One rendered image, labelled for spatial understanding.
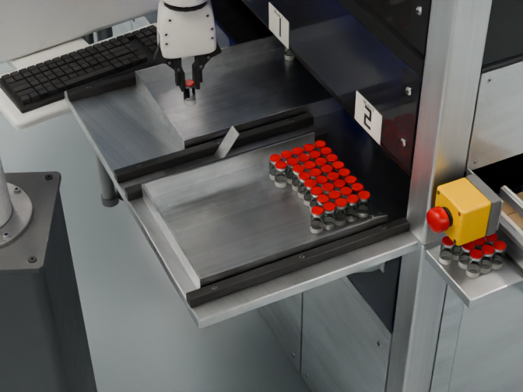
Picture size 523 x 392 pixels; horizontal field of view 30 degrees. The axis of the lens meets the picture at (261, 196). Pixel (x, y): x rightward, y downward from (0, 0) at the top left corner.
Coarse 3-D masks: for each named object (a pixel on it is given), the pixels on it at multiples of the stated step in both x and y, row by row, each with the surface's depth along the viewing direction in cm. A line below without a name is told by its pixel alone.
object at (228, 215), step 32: (224, 160) 175; (256, 160) 178; (160, 192) 172; (192, 192) 173; (224, 192) 173; (256, 192) 173; (288, 192) 173; (160, 224) 165; (192, 224) 167; (224, 224) 167; (256, 224) 167; (288, 224) 166; (352, 224) 166; (192, 256) 161; (224, 256) 161; (256, 256) 161; (288, 256) 158
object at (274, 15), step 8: (272, 8) 190; (272, 16) 191; (280, 16) 188; (272, 24) 192; (288, 24) 185; (272, 32) 193; (288, 32) 186; (280, 40) 191; (288, 40) 188; (288, 48) 189
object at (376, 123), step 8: (360, 96) 167; (360, 104) 167; (368, 104) 165; (360, 112) 168; (368, 112) 166; (376, 112) 163; (360, 120) 169; (368, 120) 166; (376, 120) 164; (376, 128) 165; (376, 136) 166
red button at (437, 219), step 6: (432, 210) 149; (438, 210) 149; (444, 210) 149; (426, 216) 150; (432, 216) 149; (438, 216) 148; (444, 216) 148; (432, 222) 149; (438, 222) 148; (444, 222) 148; (432, 228) 150; (438, 228) 149; (444, 228) 149
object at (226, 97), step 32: (224, 64) 205; (256, 64) 205; (288, 64) 205; (160, 96) 196; (224, 96) 196; (256, 96) 196; (288, 96) 195; (320, 96) 195; (192, 128) 188; (224, 128) 182
